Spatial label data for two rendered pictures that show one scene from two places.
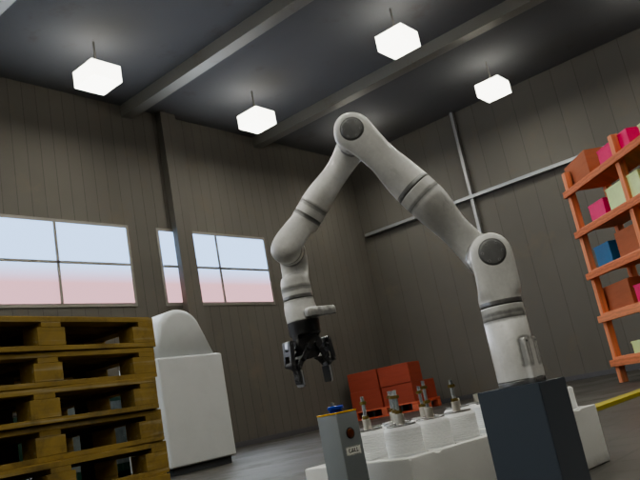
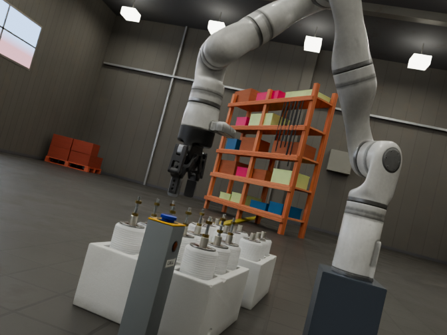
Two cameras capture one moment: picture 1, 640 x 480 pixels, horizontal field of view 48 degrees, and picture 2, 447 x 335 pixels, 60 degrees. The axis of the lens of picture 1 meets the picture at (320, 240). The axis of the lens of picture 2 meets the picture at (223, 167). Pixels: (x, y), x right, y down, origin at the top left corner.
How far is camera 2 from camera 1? 0.96 m
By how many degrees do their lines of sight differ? 27
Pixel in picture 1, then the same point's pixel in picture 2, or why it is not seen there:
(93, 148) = not seen: outside the picture
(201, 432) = not seen: outside the picture
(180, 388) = not seen: outside the picture
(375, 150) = (352, 11)
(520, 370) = (366, 268)
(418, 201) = (360, 82)
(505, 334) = (369, 233)
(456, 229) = (363, 123)
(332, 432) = (160, 240)
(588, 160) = (250, 94)
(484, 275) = (377, 176)
